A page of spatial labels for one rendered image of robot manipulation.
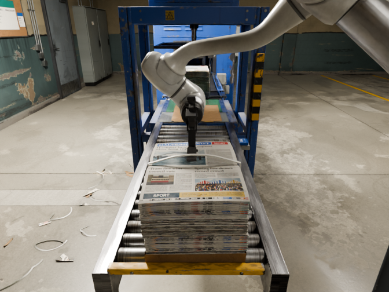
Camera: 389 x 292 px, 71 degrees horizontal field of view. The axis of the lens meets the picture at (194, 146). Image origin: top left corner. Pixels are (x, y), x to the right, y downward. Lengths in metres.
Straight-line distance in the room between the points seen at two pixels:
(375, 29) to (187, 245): 0.68
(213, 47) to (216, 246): 0.63
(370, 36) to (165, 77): 0.62
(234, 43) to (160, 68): 0.27
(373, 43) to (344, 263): 1.67
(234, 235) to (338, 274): 1.40
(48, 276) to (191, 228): 1.47
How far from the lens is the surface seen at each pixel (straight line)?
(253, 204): 1.10
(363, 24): 0.76
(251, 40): 0.96
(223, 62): 4.27
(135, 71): 1.97
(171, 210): 0.72
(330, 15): 0.76
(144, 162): 1.41
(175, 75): 1.01
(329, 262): 2.16
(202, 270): 0.82
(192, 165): 0.84
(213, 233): 0.77
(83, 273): 2.04
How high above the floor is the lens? 1.42
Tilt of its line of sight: 23 degrees down
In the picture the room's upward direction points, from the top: straight up
